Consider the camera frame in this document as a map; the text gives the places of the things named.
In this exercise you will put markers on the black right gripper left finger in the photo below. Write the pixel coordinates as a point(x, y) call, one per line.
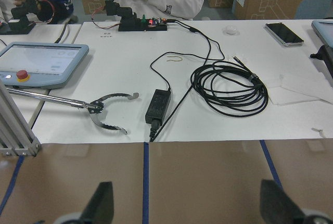
point(100, 208)

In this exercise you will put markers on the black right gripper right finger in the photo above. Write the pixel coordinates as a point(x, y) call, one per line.
point(277, 207)

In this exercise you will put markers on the black power adapter brick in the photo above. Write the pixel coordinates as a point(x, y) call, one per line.
point(158, 106)

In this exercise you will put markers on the aluminium frame post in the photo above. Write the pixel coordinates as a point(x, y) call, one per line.
point(17, 138)

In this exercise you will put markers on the black smartphone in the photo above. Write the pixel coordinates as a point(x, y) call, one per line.
point(283, 34)

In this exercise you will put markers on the green handled reacher grabber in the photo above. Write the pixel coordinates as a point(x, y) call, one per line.
point(94, 108)

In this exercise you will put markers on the blue teach pendant tablet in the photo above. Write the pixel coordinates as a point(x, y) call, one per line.
point(40, 65)

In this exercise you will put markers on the small black desktop robot arm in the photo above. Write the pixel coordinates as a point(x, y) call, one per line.
point(113, 8)

